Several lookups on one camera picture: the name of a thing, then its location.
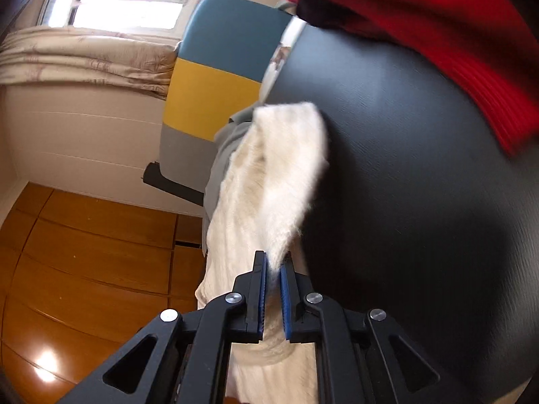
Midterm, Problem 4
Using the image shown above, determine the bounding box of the beige patterned curtain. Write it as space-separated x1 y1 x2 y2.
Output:
0 25 182 102

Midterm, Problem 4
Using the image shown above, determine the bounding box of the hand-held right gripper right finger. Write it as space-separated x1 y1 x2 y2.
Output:
279 259 441 404

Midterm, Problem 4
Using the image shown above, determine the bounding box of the grey garment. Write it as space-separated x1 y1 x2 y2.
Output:
202 107 257 257

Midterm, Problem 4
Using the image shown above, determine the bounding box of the grey yellow blue armchair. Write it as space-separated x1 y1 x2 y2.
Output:
143 0 295 207

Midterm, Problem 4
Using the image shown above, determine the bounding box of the red knit sweater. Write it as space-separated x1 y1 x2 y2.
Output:
269 0 539 156

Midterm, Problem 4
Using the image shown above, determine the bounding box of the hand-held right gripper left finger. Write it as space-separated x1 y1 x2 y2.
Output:
55 250 268 404

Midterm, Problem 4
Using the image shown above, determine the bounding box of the cream knit sweater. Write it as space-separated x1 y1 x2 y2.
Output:
194 102 330 404

